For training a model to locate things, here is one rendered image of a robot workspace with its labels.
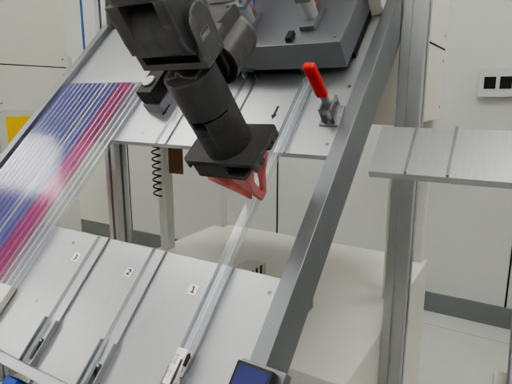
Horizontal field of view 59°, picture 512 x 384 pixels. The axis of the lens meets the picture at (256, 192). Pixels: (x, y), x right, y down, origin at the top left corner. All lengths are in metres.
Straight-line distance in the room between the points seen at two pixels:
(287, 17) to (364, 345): 0.58
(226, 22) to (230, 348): 0.35
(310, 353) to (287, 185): 1.81
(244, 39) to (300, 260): 0.25
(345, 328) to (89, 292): 0.49
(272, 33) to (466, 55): 1.60
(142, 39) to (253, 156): 0.17
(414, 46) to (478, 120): 1.46
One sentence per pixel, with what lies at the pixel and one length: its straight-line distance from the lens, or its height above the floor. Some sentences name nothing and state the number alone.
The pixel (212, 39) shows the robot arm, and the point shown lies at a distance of 0.45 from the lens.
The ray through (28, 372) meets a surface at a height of 0.73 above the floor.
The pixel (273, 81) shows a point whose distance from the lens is 0.76.
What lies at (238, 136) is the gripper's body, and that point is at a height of 1.02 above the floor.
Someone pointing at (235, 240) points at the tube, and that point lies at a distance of 0.56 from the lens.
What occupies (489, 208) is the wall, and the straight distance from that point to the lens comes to 2.30.
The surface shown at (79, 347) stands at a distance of 0.64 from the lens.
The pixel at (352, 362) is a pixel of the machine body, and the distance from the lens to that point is 0.83.
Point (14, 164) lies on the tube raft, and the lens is 0.98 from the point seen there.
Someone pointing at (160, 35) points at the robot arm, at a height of 1.11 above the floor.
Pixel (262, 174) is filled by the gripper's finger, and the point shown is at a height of 0.96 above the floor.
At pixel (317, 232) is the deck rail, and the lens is 0.54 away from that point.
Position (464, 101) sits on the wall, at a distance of 2.26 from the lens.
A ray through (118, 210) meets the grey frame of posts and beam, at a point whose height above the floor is 0.76.
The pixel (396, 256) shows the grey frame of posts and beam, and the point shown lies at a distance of 0.88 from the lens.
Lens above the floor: 1.06
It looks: 12 degrees down
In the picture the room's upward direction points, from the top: straight up
